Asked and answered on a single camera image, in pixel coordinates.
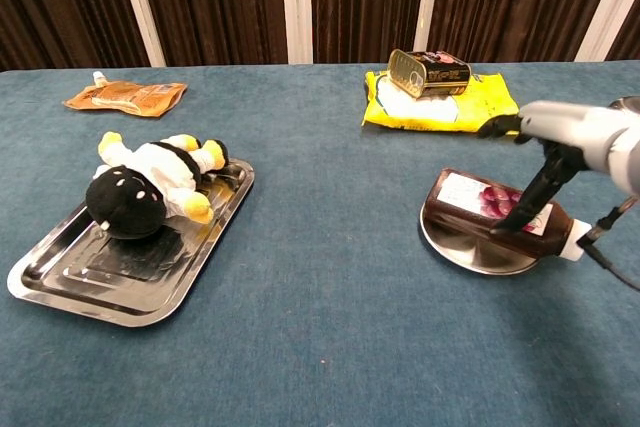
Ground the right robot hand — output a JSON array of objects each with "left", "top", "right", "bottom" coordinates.
[{"left": 477, "top": 99, "right": 640, "bottom": 236}]

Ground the yellow snack bag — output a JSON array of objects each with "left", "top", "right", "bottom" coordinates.
[{"left": 361, "top": 70, "right": 521, "bottom": 134}]

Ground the rectangular steel tray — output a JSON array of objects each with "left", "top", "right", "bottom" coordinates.
[{"left": 6, "top": 156, "right": 255, "bottom": 329}]

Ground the orange spouted pouch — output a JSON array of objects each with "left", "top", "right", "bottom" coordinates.
[{"left": 62, "top": 70, "right": 189, "bottom": 119}]

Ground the white frame post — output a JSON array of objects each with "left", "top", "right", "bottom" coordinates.
[
  {"left": 112, "top": 0, "right": 167, "bottom": 68},
  {"left": 573, "top": 0, "right": 640, "bottom": 63},
  {"left": 413, "top": 0, "right": 445, "bottom": 66},
  {"left": 279, "top": 0, "right": 314, "bottom": 66}
]

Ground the dark juice bottle pink label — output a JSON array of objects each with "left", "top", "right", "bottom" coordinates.
[{"left": 422, "top": 168, "right": 591, "bottom": 263}]

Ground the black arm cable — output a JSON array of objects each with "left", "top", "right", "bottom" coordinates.
[{"left": 577, "top": 196, "right": 640, "bottom": 292}]

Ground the black headed white plush toy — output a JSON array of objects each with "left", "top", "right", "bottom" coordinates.
[{"left": 85, "top": 131, "right": 230, "bottom": 241}]

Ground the gold black meat tin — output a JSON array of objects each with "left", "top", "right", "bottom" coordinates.
[{"left": 387, "top": 48, "right": 473, "bottom": 99}]

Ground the round steel plate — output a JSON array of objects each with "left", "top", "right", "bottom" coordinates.
[{"left": 419, "top": 194, "right": 544, "bottom": 277}]

